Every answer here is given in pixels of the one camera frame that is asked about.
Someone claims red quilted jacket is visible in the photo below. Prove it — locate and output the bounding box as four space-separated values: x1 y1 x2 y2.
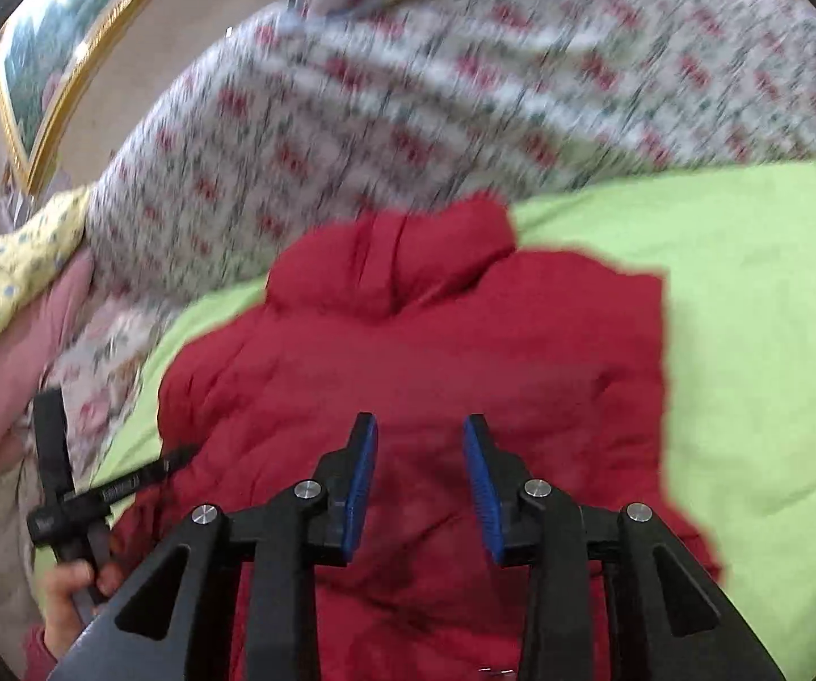
112 197 711 679

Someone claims pink pillow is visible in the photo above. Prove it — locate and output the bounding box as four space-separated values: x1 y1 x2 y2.
0 249 94 475

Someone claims large floral print pillow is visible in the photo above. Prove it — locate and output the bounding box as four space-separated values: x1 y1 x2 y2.
2 297 179 568

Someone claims lime green bed sheet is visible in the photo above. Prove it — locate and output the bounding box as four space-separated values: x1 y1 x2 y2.
128 163 816 679

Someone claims gold framed painting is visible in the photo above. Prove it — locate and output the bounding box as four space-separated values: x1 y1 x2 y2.
0 0 148 195

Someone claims yellow floral cloth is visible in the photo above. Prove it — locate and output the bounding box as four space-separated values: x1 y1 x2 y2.
0 184 92 335

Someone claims person's left hand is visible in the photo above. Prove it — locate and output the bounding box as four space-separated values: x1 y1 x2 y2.
40 560 125 659

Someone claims small rose print quilt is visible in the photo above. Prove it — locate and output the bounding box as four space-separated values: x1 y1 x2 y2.
86 0 816 300

